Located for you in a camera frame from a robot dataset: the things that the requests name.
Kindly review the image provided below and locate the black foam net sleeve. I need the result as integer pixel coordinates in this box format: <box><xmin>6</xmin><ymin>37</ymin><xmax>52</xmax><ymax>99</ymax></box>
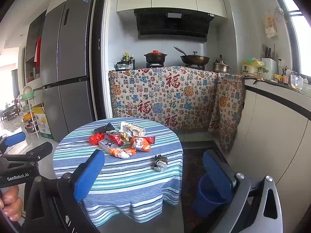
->
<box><xmin>94</xmin><ymin>123</ymin><xmax>115</xmax><ymax>134</ymax></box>

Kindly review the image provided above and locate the black range hood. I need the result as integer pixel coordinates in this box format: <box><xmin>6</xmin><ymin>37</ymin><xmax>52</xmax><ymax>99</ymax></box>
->
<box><xmin>134</xmin><ymin>7</ymin><xmax>215</xmax><ymax>42</ymax></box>

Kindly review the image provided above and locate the cardboard box yellow print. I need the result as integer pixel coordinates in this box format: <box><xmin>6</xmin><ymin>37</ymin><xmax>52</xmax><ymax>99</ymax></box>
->
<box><xmin>32</xmin><ymin>103</ymin><xmax>53</xmax><ymax>139</ymax></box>

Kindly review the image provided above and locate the white yellow paper wrapper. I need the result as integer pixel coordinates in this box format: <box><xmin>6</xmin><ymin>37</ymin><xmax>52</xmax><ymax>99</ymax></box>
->
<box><xmin>119</xmin><ymin>122</ymin><xmax>132</xmax><ymax>132</ymax></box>

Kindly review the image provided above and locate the hexagon pattern floor mat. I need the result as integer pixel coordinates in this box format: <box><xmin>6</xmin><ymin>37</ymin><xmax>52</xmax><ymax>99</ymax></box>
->
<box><xmin>181</xmin><ymin>142</ymin><xmax>230</xmax><ymax>232</ymax></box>

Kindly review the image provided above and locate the round table striped cloth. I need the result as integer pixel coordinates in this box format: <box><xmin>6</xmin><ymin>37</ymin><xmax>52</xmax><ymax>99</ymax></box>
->
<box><xmin>53</xmin><ymin>117</ymin><xmax>183</xmax><ymax>227</ymax></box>

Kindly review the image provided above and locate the stainless steel pot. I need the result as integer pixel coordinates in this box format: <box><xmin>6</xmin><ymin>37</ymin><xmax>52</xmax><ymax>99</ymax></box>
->
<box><xmin>212</xmin><ymin>55</ymin><xmax>232</xmax><ymax>73</ymax></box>

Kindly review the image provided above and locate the grey multi-door refrigerator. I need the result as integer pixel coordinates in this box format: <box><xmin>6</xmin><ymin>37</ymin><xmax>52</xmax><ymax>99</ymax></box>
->
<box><xmin>40</xmin><ymin>0</ymin><xmax>95</xmax><ymax>142</ymax></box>

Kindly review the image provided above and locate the white yellow chip bag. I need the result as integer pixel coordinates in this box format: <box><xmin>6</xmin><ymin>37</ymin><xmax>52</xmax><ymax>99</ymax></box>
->
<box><xmin>120</xmin><ymin>131</ymin><xmax>131</xmax><ymax>143</ymax></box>

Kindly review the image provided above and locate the person's left hand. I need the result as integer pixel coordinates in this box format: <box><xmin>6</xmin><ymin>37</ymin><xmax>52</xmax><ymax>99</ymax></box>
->
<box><xmin>1</xmin><ymin>186</ymin><xmax>23</xmax><ymax>221</ymax></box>

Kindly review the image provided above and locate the green white rice cooker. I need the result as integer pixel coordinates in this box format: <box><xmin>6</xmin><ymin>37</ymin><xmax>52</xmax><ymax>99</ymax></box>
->
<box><xmin>241</xmin><ymin>58</ymin><xmax>265</xmax><ymax>77</ymax></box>

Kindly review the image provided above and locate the white knife block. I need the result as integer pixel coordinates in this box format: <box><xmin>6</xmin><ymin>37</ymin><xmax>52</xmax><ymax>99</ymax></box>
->
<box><xmin>261</xmin><ymin>58</ymin><xmax>277</xmax><ymax>80</ymax></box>

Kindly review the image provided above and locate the red long snack wrapper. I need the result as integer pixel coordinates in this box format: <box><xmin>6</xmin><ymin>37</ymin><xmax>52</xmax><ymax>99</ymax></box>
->
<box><xmin>143</xmin><ymin>136</ymin><xmax>156</xmax><ymax>144</ymax></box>

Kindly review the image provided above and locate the orange white small wrapper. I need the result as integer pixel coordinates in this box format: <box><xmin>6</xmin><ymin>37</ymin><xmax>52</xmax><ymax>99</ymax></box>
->
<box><xmin>109</xmin><ymin>148</ymin><xmax>136</xmax><ymax>159</ymax></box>

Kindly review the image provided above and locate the condiment bottles rack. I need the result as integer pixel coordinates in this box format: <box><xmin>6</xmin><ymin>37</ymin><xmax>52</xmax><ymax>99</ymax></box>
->
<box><xmin>115</xmin><ymin>52</ymin><xmax>135</xmax><ymax>70</ymax></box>

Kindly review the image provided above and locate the dark wok with handle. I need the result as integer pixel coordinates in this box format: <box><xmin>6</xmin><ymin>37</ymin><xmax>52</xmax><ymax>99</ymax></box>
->
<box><xmin>174</xmin><ymin>46</ymin><xmax>210</xmax><ymax>66</ymax></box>

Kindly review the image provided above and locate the orange snack bag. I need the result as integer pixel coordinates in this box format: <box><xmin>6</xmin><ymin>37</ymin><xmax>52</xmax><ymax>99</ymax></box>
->
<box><xmin>130</xmin><ymin>136</ymin><xmax>151</xmax><ymax>152</ymax></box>

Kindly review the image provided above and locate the beige floral paper bag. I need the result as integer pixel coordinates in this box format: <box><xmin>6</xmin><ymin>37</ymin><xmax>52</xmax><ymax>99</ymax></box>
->
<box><xmin>125</xmin><ymin>123</ymin><xmax>145</xmax><ymax>137</ymax></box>

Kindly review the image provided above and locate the blue plastic trash basket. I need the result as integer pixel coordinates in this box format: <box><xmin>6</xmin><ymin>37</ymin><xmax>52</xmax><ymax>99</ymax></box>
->
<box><xmin>192</xmin><ymin>174</ymin><xmax>227</xmax><ymax>217</ymax></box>

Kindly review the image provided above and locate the glass cup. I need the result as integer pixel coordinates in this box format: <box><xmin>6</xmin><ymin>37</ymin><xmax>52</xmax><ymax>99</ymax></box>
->
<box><xmin>290</xmin><ymin>71</ymin><xmax>304</xmax><ymax>90</ymax></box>

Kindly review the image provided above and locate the patterned fu character cloth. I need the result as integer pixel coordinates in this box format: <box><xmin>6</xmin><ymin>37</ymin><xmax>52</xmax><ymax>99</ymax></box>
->
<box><xmin>109</xmin><ymin>66</ymin><xmax>246</xmax><ymax>154</ymax></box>

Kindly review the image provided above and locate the green tiered storage rack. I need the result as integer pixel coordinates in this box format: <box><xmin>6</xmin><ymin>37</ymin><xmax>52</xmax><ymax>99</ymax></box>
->
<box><xmin>19</xmin><ymin>86</ymin><xmax>39</xmax><ymax>137</ymax></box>

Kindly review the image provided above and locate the red drink can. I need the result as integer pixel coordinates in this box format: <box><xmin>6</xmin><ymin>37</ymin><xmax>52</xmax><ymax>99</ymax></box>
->
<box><xmin>106</xmin><ymin>130</ymin><xmax>124</xmax><ymax>145</ymax></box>

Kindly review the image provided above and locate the black pot red lid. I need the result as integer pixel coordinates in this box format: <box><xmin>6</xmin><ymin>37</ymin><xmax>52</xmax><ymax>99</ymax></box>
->
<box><xmin>144</xmin><ymin>50</ymin><xmax>167</xmax><ymax>64</ymax></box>

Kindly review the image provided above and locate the white lower cabinet counter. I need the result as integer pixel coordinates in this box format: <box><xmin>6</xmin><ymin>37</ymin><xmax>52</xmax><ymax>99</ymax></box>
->
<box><xmin>227</xmin><ymin>79</ymin><xmax>310</xmax><ymax>232</ymax></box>

